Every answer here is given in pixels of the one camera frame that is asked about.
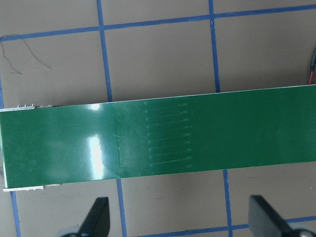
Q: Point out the green conveyor belt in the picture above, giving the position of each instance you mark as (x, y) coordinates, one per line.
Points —
(172, 138)

